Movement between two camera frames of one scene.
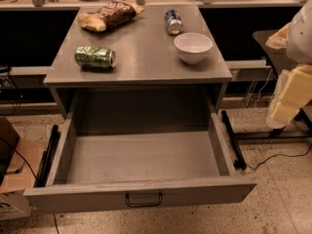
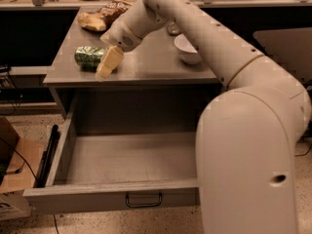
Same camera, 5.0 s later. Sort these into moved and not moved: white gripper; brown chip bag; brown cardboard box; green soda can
Moved: white gripper
Not moved: green soda can; brown chip bag; brown cardboard box
